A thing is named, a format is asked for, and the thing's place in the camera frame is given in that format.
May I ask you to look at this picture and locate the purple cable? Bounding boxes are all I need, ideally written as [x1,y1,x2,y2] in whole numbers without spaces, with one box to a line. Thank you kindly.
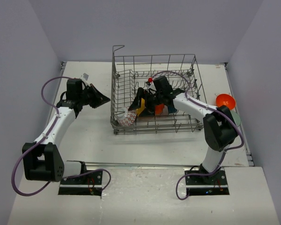
[11,76,111,197]
[151,70,245,200]

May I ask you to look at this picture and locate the red patterned white bowl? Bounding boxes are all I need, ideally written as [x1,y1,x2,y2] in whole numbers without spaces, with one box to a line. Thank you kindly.
[116,107,137,127]

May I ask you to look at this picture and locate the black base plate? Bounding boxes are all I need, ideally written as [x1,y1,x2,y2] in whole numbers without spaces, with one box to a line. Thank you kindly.
[60,171,103,187]
[185,169,228,186]

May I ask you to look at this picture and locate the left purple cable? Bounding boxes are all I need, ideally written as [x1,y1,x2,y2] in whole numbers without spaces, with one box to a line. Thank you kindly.
[11,76,111,197]

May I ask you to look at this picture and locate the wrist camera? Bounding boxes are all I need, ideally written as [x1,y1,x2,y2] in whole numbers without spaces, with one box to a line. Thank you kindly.
[146,77,156,94]
[81,73,89,83]

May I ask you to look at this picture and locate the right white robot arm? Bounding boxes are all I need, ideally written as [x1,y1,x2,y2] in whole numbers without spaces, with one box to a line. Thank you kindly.
[129,75,239,184]

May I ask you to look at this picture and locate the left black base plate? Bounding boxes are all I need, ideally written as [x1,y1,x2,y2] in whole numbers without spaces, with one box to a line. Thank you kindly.
[60,171,103,187]

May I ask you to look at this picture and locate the yellow bowl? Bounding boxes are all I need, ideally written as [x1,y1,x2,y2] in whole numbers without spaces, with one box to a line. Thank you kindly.
[136,98,145,116]

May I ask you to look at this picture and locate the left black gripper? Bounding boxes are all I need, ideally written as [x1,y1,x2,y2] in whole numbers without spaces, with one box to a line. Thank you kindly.
[78,83,110,109]

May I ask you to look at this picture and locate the orange plastic bowl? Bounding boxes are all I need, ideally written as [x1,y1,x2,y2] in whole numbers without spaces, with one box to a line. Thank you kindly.
[215,94,236,110]

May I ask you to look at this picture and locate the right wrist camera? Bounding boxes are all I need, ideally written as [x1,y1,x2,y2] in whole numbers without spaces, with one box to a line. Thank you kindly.
[146,77,156,94]

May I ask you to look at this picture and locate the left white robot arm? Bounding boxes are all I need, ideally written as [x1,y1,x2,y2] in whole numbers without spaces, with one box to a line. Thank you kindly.
[22,78,110,184]

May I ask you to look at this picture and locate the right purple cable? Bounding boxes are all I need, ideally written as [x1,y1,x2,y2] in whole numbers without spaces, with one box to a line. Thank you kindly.
[151,70,245,200]

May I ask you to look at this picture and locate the orange white bowl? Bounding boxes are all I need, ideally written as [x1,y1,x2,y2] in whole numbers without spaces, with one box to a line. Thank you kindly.
[155,104,164,115]

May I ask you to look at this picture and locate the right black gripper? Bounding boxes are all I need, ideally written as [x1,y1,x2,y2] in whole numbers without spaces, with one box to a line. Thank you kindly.
[129,88,164,118]

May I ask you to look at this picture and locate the pale green ceramic bowl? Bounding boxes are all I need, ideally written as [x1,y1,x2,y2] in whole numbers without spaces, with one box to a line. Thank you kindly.
[230,111,241,127]

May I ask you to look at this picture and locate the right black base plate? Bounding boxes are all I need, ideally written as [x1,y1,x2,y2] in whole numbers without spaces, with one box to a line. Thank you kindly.
[185,169,228,186]

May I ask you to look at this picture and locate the teal white bowl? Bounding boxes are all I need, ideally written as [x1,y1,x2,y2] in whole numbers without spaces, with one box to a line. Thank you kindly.
[167,106,177,114]

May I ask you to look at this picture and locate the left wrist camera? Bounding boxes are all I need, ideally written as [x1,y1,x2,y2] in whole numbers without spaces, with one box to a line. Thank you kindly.
[81,73,89,83]

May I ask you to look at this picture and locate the grey wire dish rack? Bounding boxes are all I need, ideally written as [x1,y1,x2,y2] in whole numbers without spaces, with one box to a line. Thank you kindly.
[110,45,207,135]

